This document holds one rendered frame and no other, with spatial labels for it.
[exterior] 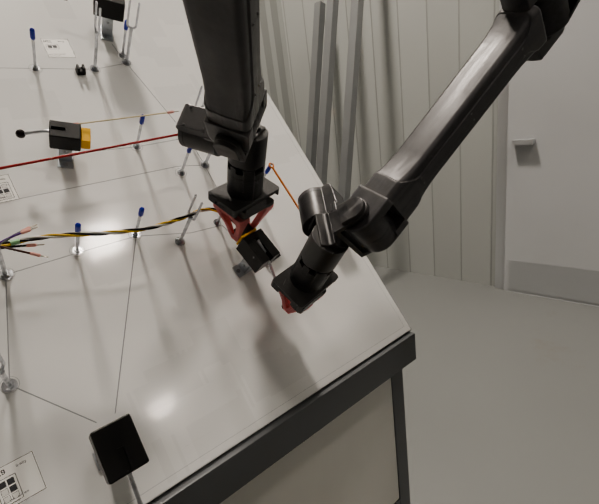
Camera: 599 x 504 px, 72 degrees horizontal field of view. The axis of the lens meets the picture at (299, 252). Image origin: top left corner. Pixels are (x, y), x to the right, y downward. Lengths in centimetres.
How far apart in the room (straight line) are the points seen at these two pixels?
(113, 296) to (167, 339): 11
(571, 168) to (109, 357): 271
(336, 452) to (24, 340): 60
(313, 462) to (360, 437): 14
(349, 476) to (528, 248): 240
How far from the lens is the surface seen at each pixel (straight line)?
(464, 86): 63
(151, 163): 85
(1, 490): 67
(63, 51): 102
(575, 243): 306
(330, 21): 329
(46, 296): 71
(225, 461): 69
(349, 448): 96
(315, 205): 62
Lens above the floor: 132
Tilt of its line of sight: 17 degrees down
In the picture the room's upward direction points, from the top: 8 degrees counter-clockwise
